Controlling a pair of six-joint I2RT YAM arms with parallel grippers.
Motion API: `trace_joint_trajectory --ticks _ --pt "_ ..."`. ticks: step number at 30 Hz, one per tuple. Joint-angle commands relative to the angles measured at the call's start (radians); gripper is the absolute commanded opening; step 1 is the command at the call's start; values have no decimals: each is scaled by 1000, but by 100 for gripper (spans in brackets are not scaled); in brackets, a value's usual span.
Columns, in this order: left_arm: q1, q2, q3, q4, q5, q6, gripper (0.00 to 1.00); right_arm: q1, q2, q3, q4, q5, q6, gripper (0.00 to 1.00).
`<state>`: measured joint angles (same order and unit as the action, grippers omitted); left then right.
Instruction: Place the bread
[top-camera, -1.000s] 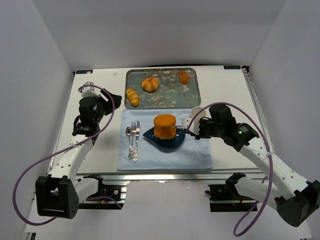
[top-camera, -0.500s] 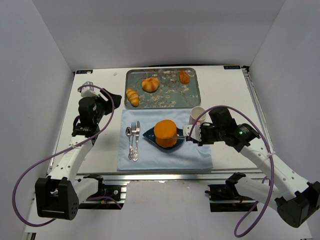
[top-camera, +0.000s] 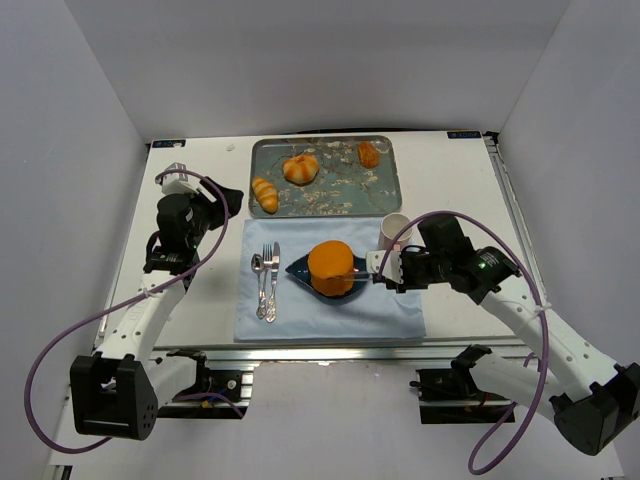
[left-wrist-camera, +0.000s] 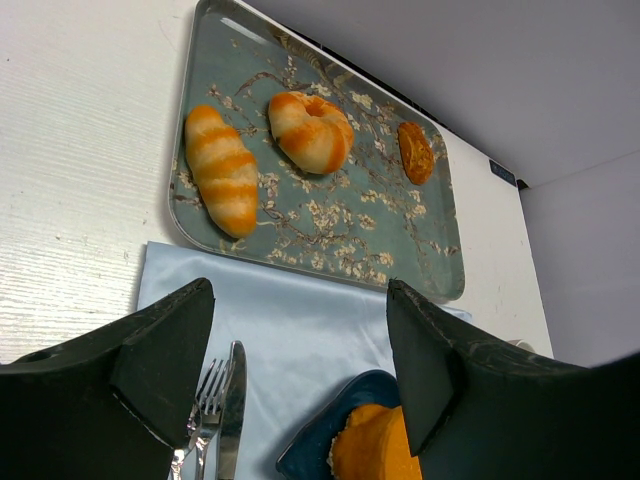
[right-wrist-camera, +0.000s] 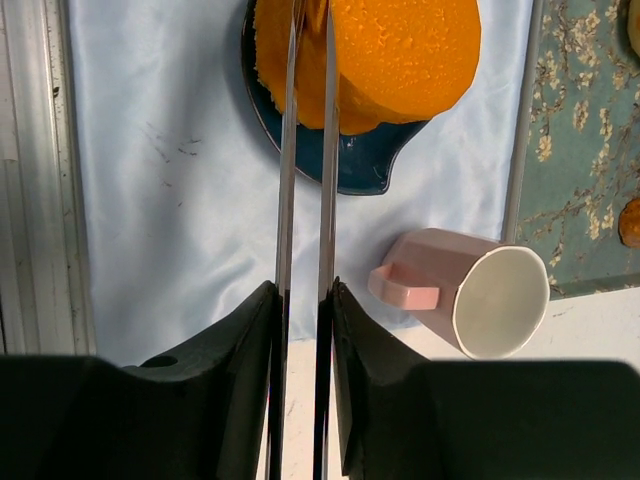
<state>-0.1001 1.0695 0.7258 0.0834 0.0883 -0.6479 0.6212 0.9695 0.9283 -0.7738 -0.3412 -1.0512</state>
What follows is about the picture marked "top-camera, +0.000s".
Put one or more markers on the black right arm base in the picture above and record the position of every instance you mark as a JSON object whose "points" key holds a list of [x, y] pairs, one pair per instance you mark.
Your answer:
{"points": [[442, 402]]}

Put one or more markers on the pink ceramic mug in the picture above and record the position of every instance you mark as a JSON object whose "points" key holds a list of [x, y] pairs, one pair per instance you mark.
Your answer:
{"points": [[390, 226]]}

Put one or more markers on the floral metal tray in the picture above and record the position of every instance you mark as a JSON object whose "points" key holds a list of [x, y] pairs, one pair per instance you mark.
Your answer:
{"points": [[342, 186]]}

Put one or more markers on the small brown pastry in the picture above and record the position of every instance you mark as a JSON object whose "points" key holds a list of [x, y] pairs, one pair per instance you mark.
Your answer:
{"points": [[368, 155]]}

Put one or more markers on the orange cylindrical cake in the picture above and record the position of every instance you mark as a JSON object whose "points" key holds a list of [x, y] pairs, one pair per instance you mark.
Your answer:
{"points": [[330, 264]]}

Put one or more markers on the light blue cloth placemat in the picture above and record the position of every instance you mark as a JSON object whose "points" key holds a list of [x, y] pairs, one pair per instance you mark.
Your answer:
{"points": [[377, 313]]}

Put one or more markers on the silver fork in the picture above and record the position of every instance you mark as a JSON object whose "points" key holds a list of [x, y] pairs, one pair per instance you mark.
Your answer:
{"points": [[268, 261]]}

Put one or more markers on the dark blue leaf plate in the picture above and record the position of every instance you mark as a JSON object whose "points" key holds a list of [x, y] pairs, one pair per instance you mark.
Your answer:
{"points": [[300, 273]]}

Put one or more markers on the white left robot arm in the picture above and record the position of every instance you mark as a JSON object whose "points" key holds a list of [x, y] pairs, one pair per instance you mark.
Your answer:
{"points": [[118, 390]]}

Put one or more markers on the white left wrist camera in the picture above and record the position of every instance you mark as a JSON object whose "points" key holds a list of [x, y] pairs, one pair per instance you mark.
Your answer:
{"points": [[174, 180]]}

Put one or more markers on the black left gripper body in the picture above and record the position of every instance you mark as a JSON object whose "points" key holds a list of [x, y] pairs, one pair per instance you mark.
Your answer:
{"points": [[212, 203]]}

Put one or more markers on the silver metal tongs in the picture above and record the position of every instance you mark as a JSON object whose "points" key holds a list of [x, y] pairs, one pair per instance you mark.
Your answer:
{"points": [[360, 276]]}

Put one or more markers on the round knotted bread bun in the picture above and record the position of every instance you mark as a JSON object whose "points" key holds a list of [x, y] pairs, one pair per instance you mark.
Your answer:
{"points": [[301, 169]]}

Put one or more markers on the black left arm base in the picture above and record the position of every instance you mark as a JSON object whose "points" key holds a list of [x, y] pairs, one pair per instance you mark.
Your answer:
{"points": [[220, 387]]}

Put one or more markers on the silver spoon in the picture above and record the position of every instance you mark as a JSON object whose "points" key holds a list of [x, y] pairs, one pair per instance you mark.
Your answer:
{"points": [[258, 267]]}

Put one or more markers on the silver table knife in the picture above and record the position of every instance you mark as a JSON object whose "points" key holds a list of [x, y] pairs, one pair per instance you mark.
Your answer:
{"points": [[274, 270]]}

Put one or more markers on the striped long bread roll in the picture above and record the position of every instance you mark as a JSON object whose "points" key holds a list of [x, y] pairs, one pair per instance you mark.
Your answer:
{"points": [[266, 194]]}

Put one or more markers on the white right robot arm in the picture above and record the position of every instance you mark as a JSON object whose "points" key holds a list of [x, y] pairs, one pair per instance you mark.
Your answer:
{"points": [[589, 397]]}

